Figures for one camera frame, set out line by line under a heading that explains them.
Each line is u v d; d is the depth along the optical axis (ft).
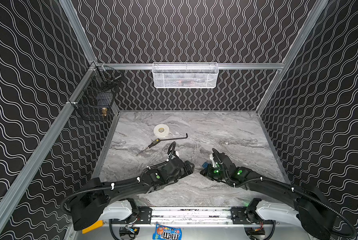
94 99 3.11
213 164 2.45
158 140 3.29
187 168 2.33
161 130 3.58
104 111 2.70
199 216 2.50
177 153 2.51
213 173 2.35
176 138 3.42
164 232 2.26
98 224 2.42
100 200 1.33
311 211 1.34
